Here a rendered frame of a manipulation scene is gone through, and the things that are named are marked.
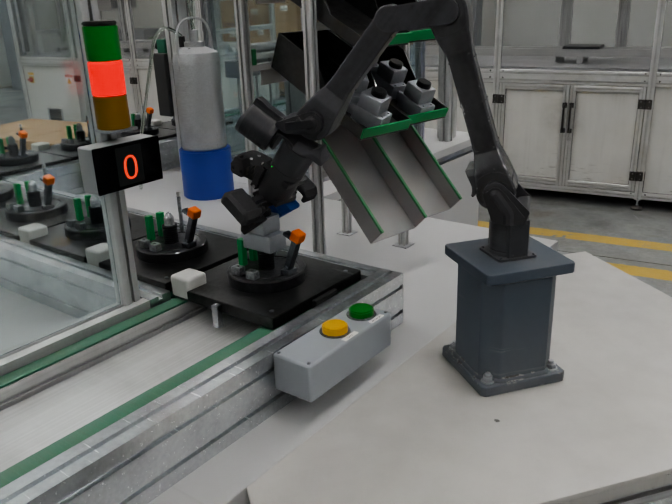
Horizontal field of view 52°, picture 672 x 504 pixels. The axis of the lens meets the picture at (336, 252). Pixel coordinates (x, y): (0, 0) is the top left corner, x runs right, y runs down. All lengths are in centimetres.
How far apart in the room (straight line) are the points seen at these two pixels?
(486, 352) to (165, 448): 49
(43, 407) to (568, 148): 436
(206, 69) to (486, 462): 146
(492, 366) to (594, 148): 401
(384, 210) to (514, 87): 371
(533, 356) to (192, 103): 133
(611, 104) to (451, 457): 415
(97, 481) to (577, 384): 71
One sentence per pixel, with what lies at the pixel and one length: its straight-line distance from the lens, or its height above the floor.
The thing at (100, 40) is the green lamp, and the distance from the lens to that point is 110.
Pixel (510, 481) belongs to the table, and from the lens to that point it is 95.
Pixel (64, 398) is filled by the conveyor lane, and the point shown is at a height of 92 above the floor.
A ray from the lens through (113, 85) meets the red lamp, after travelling 110.
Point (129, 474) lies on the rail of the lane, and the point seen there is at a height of 92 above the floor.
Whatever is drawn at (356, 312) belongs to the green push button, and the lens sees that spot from 110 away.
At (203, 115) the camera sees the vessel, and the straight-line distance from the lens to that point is 211.
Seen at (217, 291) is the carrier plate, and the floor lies 97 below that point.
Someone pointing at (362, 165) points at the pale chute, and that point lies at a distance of 144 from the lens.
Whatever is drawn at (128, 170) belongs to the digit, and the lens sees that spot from 112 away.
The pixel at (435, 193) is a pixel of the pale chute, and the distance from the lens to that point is 155.
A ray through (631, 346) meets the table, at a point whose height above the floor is 86.
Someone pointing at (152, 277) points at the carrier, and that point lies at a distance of 130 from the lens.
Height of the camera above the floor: 145
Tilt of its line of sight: 21 degrees down
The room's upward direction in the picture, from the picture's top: 2 degrees counter-clockwise
